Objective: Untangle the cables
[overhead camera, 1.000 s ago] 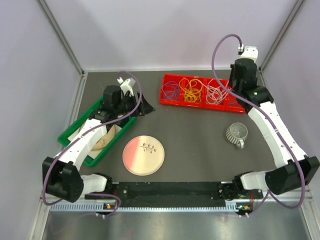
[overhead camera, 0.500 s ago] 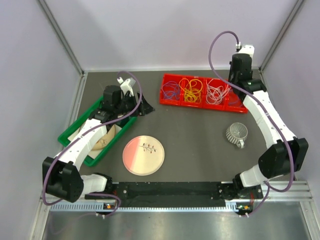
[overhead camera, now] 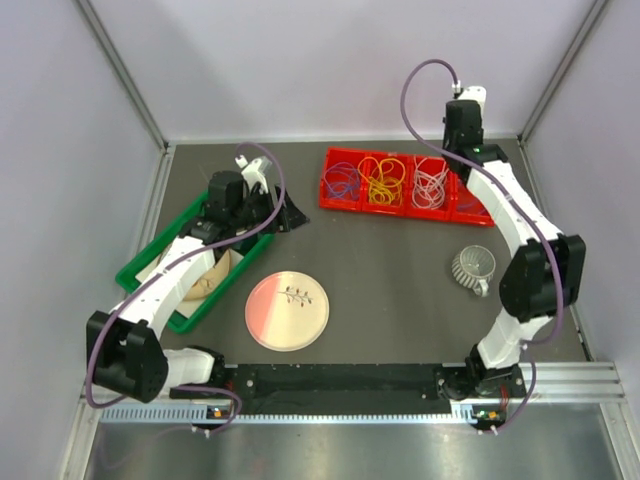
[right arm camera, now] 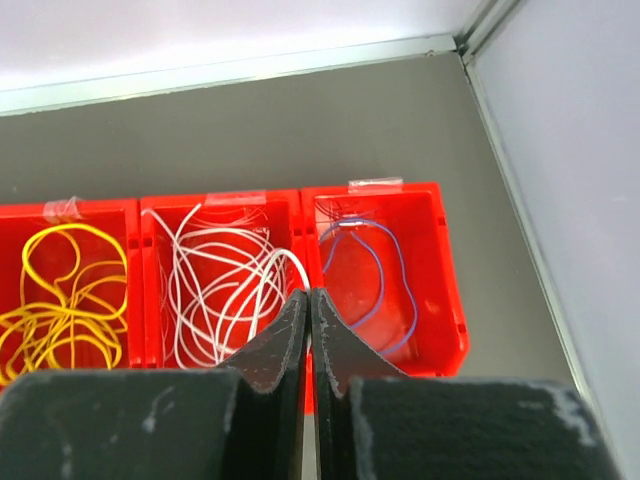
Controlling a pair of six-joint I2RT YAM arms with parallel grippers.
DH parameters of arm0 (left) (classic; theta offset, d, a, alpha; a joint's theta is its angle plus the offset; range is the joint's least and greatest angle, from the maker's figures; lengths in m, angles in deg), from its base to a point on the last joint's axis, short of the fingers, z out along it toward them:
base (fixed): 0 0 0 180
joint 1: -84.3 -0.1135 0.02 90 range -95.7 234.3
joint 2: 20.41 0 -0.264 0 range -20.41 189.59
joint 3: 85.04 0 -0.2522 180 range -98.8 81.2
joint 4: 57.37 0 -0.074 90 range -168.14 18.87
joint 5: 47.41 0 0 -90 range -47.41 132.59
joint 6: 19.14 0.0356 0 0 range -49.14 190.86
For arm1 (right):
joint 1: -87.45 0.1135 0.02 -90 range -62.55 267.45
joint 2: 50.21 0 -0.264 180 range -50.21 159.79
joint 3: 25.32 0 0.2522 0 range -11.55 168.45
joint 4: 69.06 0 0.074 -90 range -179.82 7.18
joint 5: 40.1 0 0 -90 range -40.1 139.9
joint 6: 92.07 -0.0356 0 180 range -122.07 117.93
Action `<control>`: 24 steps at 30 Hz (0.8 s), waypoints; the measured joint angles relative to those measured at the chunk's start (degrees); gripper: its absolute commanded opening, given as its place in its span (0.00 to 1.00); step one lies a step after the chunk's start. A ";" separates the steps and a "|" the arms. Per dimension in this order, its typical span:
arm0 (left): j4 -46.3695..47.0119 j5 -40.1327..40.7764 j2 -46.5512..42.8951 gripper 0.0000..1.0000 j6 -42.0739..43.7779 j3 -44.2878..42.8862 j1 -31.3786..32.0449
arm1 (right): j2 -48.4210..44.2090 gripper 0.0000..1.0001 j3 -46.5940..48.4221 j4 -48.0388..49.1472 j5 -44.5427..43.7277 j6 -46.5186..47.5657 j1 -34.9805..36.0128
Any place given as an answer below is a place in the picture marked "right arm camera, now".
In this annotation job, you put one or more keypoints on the red divided plastic bin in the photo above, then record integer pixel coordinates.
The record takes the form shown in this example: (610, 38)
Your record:
(187, 281)

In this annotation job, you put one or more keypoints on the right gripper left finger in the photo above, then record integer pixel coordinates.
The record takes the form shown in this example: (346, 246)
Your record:
(241, 420)

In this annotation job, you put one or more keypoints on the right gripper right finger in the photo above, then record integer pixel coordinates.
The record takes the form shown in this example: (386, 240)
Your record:
(375, 422)

